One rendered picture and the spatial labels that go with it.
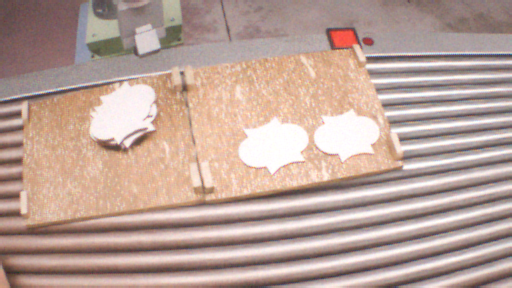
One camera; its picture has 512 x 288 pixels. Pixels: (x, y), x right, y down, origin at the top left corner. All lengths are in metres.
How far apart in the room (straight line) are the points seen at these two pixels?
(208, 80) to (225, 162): 0.22
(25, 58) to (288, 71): 1.88
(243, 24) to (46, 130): 1.71
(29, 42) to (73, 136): 1.83
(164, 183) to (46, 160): 0.29
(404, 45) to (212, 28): 1.50
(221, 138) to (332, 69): 0.31
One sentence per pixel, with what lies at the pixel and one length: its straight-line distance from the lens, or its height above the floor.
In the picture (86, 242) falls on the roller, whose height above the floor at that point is 0.92.
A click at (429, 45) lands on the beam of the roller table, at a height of 0.91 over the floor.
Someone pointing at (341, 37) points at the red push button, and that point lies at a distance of 1.61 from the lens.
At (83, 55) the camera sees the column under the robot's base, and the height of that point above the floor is 0.87.
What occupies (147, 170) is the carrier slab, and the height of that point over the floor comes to 0.94.
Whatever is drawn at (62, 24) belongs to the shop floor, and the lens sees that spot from 3.25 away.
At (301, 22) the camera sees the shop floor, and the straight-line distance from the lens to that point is 3.03.
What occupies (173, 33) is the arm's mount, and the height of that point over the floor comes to 0.91.
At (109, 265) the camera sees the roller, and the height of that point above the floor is 0.91.
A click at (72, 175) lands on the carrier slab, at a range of 1.38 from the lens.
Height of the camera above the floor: 2.02
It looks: 52 degrees down
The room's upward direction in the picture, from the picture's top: straight up
